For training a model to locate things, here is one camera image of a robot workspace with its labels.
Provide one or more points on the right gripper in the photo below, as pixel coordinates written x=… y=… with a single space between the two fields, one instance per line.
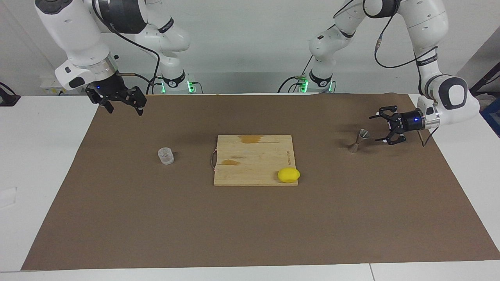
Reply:
x=109 y=88

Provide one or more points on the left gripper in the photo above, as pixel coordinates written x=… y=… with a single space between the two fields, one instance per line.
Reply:
x=409 y=121

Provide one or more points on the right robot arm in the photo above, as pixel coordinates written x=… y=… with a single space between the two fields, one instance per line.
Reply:
x=78 y=35

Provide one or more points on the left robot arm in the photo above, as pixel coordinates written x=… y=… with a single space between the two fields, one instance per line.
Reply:
x=424 y=27

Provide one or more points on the metal jigger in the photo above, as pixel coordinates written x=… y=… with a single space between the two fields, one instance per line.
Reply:
x=358 y=142

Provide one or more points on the clear plastic cup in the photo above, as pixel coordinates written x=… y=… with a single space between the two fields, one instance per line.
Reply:
x=166 y=156

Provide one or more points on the black stand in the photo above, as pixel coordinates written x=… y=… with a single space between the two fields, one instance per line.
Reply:
x=8 y=97
x=486 y=80

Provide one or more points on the yellow lemon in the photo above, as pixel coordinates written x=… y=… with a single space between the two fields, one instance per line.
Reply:
x=288 y=175

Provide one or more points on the wooden cutting board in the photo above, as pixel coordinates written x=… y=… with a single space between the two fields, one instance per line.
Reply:
x=254 y=162

